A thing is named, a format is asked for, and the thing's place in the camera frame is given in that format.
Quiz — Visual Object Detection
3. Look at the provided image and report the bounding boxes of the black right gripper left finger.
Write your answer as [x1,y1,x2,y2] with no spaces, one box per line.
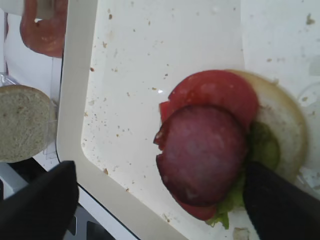
[0,161,79,240]

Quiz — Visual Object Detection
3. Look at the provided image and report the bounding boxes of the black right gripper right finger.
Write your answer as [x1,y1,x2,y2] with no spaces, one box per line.
[243,162,320,240]

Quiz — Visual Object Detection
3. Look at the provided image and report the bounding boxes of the meat slice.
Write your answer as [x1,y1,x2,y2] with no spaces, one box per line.
[154,105,248,207]

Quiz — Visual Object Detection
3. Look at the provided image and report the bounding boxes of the lettuce under tomato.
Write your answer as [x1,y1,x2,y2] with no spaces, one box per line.
[205,121,281,230]

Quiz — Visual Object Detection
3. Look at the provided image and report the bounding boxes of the tomato slices on bun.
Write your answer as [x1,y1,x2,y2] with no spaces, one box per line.
[154,70,259,221]

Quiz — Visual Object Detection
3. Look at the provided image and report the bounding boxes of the left standing tomato slices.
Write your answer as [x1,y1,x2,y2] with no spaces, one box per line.
[19,0,68,58]

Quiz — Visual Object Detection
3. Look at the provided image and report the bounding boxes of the left standing bun half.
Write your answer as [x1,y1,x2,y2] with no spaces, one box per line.
[0,85,56,163]

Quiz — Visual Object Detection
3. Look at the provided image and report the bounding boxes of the bottom bun on tray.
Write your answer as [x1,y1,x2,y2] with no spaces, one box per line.
[228,69,308,183]

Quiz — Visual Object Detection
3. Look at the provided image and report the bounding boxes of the white rectangular metal tray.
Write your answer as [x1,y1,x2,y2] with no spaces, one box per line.
[56,0,320,240]

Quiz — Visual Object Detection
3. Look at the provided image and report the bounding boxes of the left clear long rail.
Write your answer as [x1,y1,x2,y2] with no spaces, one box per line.
[43,58,63,160]

